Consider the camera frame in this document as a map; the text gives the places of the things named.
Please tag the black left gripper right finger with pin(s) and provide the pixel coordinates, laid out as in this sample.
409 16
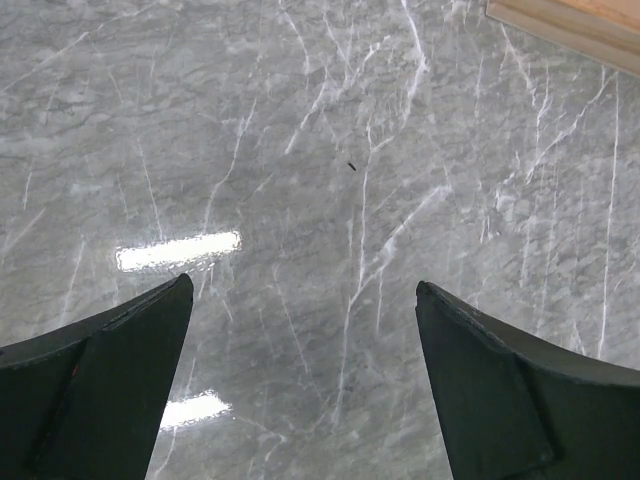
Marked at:
513 406

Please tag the wooden rack with tray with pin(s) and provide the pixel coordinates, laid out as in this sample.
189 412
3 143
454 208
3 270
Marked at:
607 31

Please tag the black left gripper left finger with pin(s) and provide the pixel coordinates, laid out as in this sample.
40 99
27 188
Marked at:
86 401

